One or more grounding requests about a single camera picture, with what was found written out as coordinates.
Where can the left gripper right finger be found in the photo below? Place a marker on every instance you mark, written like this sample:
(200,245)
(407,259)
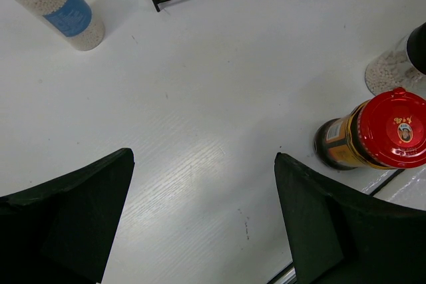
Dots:
(340,235)

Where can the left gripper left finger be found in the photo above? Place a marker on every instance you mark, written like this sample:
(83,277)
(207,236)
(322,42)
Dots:
(62,231)

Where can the black lid white bottle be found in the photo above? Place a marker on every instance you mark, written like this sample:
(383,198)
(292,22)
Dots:
(403,65)

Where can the red lid jar left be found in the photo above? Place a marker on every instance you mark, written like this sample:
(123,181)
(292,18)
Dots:
(386,132)

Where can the silver lid blue label bottle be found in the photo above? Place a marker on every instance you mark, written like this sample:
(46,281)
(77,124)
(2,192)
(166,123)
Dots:
(73,20)

